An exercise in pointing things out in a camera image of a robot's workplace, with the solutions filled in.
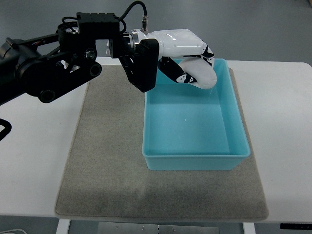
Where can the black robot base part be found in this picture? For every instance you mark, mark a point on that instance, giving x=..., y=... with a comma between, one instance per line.
x=7, y=127

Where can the metal plate under table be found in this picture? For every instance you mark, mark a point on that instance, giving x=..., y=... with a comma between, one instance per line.
x=132, y=228

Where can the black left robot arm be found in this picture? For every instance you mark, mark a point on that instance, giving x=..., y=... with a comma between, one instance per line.
x=49, y=67

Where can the white bunny toy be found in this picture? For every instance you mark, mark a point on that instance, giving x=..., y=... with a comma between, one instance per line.
x=202, y=73

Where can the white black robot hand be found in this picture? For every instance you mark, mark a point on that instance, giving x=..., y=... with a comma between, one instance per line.
x=174, y=43

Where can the black table control panel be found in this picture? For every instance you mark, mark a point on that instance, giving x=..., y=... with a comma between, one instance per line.
x=296, y=226

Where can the blue plastic box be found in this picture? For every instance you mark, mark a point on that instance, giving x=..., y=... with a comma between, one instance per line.
x=187, y=128

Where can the grey felt mat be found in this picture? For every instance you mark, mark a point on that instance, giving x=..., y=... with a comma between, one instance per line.
x=106, y=177

